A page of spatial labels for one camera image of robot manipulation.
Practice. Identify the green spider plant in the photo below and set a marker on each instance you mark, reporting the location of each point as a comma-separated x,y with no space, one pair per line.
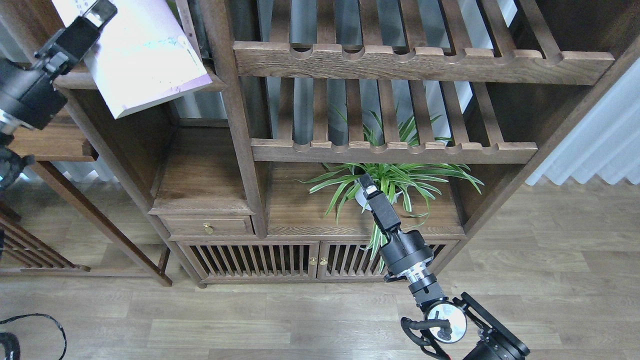
390,178

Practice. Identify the dark wooden bookshelf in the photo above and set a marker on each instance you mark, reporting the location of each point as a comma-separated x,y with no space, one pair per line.
495,96

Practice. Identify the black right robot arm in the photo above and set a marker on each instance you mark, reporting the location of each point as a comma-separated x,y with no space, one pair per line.
445,322

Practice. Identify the white curtain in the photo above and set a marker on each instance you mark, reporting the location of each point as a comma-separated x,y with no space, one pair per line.
605,143

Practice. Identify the white plant pot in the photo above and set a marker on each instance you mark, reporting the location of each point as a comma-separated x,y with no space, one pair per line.
361,197

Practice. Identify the thin upright book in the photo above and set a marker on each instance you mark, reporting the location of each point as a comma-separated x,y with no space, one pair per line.
187,23

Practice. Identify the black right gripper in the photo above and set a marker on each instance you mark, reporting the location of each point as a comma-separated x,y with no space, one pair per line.
403,254

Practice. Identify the brass drawer knob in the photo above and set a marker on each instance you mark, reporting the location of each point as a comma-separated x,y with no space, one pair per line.
207,228

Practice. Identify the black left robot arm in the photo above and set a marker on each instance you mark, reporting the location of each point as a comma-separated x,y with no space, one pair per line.
12,164

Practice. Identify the white lavender paperback book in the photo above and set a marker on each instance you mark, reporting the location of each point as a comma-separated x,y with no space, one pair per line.
143,58

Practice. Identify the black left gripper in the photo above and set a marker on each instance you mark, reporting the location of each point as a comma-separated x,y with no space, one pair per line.
28,97

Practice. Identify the dark wooden slatted bench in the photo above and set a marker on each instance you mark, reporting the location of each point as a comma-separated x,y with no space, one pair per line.
31,255

